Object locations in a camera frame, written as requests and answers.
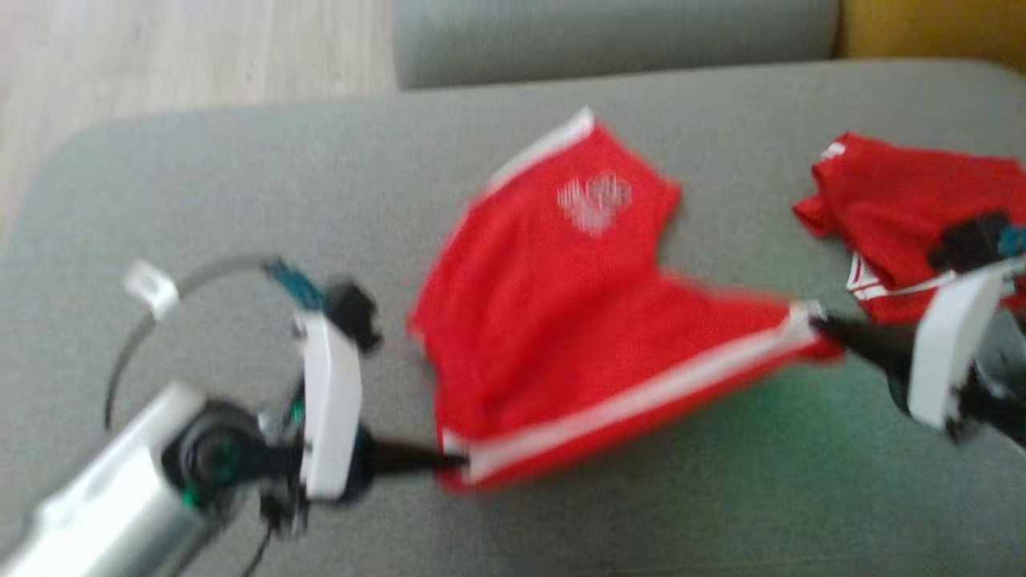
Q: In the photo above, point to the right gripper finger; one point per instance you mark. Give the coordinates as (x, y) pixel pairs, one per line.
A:
(882, 335)
(882, 357)

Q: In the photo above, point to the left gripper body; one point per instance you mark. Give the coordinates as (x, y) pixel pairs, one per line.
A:
(330, 401)

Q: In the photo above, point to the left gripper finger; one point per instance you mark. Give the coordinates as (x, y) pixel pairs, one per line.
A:
(401, 466)
(401, 453)

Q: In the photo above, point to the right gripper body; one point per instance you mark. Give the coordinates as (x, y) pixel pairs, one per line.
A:
(950, 353)

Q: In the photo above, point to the red number 23 jersey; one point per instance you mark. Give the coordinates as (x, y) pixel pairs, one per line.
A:
(890, 200)

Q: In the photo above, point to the red white mesh shorts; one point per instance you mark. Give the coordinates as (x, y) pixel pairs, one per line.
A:
(545, 320)

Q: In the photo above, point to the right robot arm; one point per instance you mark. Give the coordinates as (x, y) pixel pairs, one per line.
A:
(1002, 385)

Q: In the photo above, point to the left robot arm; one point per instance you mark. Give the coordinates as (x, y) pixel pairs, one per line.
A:
(104, 497)

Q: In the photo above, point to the grey fabric sofa seat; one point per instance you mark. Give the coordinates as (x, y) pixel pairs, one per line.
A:
(240, 176)

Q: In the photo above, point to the yellow sofa section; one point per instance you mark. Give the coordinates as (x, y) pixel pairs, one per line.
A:
(938, 28)

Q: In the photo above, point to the grey sofa cushion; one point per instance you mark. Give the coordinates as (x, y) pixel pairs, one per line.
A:
(609, 36)

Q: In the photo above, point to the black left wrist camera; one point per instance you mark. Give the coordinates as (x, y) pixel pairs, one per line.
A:
(353, 308)

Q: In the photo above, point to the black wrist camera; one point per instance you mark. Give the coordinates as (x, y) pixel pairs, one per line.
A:
(353, 308)
(970, 240)

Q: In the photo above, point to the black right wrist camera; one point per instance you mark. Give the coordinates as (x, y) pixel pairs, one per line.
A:
(970, 240)

